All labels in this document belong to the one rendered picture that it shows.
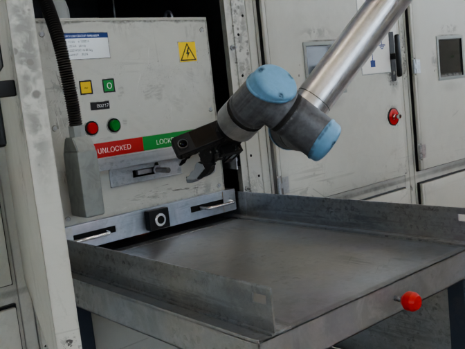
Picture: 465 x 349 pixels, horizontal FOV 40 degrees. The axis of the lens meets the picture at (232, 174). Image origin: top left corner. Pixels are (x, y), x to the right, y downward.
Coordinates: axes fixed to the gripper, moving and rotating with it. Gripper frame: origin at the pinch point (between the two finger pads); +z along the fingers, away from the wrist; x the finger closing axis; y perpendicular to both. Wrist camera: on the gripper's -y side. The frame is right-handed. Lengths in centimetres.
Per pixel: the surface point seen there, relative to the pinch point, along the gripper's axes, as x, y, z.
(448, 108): 6, 129, 6
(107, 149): 13.2, -10.8, 9.4
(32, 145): -12, -55, -48
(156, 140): 13.5, 3.3, 9.2
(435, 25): 32, 124, -9
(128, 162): 8.2, -8.0, 7.8
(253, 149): 5.7, 31.8, 8.7
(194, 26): 37.8, 19.4, -4.8
